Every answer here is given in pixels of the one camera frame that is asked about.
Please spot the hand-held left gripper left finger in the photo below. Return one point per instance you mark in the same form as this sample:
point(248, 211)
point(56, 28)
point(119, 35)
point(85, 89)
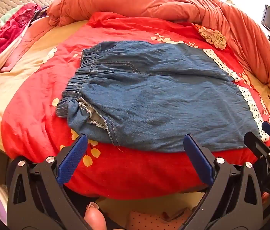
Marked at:
point(74, 159)

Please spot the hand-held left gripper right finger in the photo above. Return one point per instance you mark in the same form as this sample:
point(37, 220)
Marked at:
point(198, 160)

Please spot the blue denim pants lace trim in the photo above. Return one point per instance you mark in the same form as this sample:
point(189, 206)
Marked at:
point(149, 95)

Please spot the person's left hand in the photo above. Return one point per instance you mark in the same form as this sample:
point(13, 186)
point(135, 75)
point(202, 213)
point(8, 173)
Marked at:
point(94, 216)

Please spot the red floral blanket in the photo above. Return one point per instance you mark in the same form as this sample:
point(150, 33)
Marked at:
point(125, 172)

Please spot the pink dotted clothing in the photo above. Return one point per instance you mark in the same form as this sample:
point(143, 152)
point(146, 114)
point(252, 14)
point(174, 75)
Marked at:
point(149, 221)

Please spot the pale pink cloth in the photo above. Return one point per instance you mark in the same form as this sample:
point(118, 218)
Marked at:
point(36, 38)

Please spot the magenta cloth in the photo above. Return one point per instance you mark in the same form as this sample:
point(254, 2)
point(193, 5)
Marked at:
point(3, 40)

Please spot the orange duvet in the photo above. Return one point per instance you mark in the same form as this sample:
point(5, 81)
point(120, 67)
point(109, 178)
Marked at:
point(149, 0)

